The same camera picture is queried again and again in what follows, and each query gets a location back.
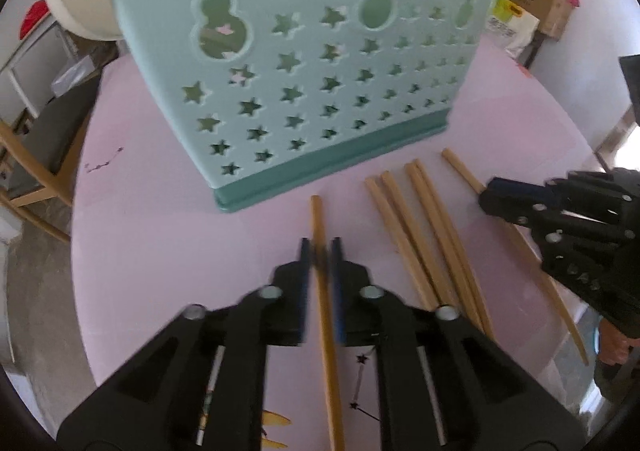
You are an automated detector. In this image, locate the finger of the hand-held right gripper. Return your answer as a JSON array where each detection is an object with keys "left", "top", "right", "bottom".
[
  {"left": 487, "top": 168, "right": 636, "bottom": 217},
  {"left": 480, "top": 196, "right": 626, "bottom": 277}
]

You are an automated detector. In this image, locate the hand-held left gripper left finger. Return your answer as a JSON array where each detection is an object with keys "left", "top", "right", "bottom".
[{"left": 56, "top": 237, "right": 313, "bottom": 451}]

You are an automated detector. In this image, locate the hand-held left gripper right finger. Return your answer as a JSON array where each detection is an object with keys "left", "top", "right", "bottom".
[{"left": 330, "top": 237, "right": 586, "bottom": 451}]

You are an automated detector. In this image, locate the teal plastic utensil holder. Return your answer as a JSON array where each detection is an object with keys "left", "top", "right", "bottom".
[{"left": 95, "top": 0, "right": 511, "bottom": 213}]

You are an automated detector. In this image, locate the person's right hand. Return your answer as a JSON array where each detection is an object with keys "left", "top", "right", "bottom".
[{"left": 597, "top": 317, "right": 640, "bottom": 367}]

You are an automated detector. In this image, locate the white and yellow rice bag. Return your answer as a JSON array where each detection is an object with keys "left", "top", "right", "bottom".
[{"left": 482, "top": 0, "right": 542, "bottom": 61}]

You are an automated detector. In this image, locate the wooden chair with black seat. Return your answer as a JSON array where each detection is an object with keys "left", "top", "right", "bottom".
[{"left": 0, "top": 76, "right": 103, "bottom": 244}]

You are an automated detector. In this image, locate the grey plastic-wrapped box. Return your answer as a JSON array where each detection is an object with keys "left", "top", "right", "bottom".
[{"left": 50, "top": 55, "right": 101, "bottom": 98}]

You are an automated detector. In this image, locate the white side table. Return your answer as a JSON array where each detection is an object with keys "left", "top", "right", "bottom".
[{"left": 0, "top": 14, "right": 68, "bottom": 119}]

